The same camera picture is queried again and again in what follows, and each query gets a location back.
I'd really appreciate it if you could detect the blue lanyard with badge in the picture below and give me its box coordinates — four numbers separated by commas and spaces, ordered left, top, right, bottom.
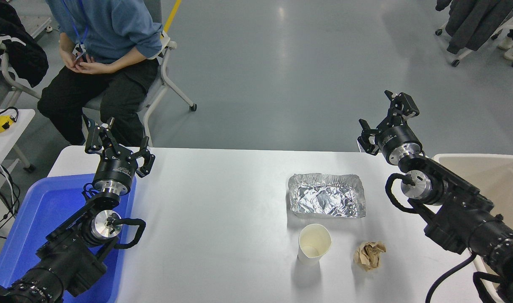
62, 0, 88, 60

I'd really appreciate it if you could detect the white side table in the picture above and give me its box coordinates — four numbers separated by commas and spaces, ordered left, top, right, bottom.
0, 109, 36, 173

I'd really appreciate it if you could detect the dark grey coat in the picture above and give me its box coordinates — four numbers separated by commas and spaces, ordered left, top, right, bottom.
435, 0, 513, 54

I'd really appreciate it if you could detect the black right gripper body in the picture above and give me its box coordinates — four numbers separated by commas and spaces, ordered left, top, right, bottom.
376, 125, 422, 156

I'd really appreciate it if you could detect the white frame chair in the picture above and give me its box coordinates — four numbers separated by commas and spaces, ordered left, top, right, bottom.
0, 36, 42, 110

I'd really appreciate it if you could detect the blue plastic tray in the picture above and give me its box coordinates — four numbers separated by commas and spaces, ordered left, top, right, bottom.
0, 173, 138, 303

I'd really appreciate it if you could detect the grey white rolling chair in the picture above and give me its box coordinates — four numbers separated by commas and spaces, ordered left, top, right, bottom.
82, 0, 198, 147

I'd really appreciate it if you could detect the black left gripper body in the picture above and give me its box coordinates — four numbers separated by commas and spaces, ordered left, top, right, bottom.
93, 155, 138, 186

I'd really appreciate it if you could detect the crinkled foil tray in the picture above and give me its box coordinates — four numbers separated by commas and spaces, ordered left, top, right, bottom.
287, 173, 367, 219

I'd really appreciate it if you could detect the person's right hand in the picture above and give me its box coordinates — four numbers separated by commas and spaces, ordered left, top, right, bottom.
59, 45, 87, 70

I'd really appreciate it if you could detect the large pale bin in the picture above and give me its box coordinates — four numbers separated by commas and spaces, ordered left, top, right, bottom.
432, 154, 513, 303

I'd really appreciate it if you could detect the black cable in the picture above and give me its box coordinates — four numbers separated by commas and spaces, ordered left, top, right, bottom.
0, 157, 21, 228

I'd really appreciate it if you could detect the crumpled tan paper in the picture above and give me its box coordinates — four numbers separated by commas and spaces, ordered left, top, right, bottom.
353, 241, 387, 272

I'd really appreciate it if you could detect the black jacket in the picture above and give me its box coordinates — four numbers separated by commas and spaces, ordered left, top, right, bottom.
0, 0, 49, 88

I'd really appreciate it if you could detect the person's left hand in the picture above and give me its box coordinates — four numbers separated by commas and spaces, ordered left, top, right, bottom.
74, 61, 110, 75

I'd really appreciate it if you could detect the white paper cup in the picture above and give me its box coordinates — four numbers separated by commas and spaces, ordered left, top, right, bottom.
298, 223, 332, 266

